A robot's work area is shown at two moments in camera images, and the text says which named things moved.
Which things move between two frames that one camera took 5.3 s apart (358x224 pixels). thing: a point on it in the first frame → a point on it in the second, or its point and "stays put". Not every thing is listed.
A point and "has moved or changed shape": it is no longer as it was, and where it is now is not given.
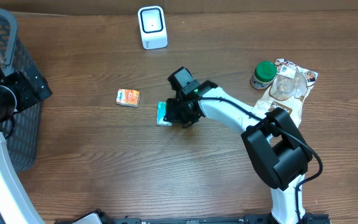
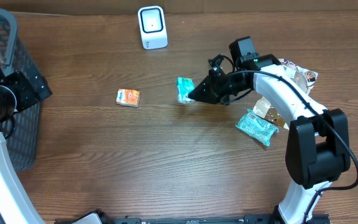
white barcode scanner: (152, 26) stays put
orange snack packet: (128, 98) stays put
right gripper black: (174, 116) → (211, 88)
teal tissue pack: (161, 111) has moved or changed shape
